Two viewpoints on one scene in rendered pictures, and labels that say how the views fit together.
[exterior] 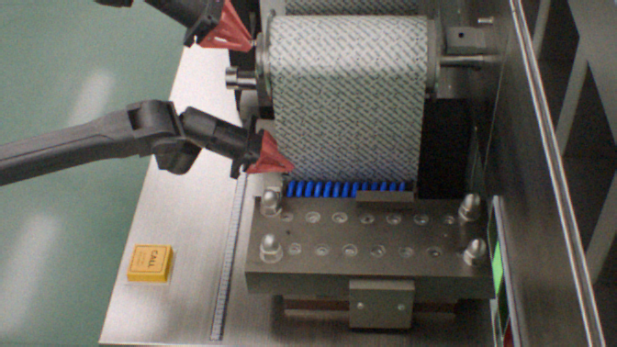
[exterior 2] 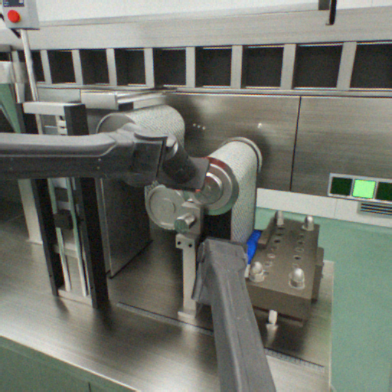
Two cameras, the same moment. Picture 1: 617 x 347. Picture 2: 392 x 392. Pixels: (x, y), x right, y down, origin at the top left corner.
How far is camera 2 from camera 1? 1.17 m
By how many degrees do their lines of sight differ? 64
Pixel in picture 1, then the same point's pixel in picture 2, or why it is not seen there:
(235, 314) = (300, 352)
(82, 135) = (236, 280)
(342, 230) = (282, 256)
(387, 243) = (294, 246)
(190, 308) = (292, 380)
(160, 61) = not seen: outside the picture
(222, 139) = not seen: hidden behind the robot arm
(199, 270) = not seen: hidden behind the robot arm
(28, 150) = (246, 319)
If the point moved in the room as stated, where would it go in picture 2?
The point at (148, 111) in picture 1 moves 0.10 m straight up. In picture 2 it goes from (220, 244) to (222, 194)
